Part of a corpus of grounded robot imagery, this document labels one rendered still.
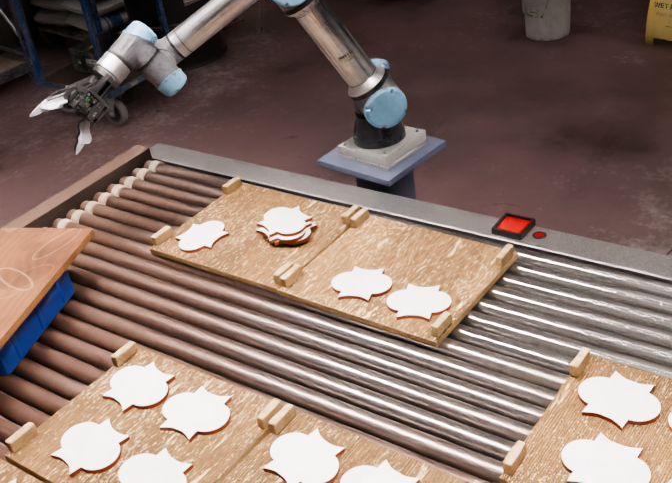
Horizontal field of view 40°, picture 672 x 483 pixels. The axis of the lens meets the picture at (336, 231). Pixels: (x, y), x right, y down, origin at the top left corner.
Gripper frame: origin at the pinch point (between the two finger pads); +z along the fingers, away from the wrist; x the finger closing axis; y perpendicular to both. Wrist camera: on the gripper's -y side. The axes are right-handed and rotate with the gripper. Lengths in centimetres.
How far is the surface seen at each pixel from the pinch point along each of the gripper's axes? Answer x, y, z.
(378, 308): 43, 82, -10
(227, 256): 36, 39, -2
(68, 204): 25.1, -19.5, 9.9
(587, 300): 62, 110, -36
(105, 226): 29.1, -3.3, 8.9
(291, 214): 41, 41, -20
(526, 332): 54, 108, -22
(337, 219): 49, 47, -26
